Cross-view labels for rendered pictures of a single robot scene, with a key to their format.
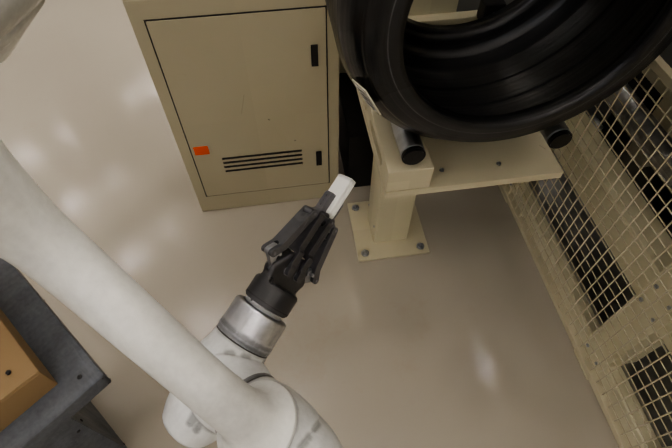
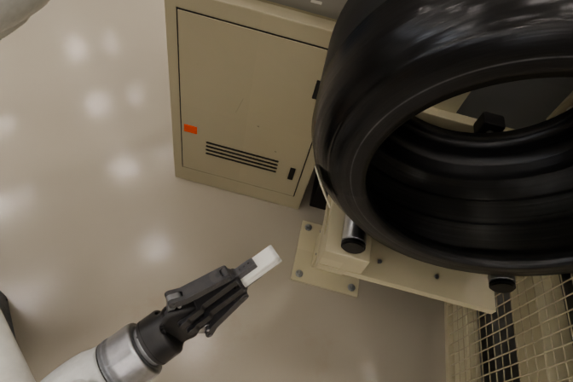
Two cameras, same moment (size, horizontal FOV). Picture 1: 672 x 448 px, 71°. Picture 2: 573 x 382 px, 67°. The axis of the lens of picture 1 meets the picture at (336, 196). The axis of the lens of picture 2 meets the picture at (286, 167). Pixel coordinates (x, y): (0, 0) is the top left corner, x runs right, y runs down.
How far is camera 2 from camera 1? 0.18 m
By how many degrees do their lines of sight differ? 4
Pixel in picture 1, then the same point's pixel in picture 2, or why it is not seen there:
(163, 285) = (113, 230)
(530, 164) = (466, 289)
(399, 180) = (332, 259)
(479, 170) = (415, 275)
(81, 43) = not seen: outside the picture
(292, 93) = (286, 112)
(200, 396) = not seen: outside the picture
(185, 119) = (185, 99)
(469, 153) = not seen: hidden behind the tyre
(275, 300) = (157, 349)
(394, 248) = (327, 280)
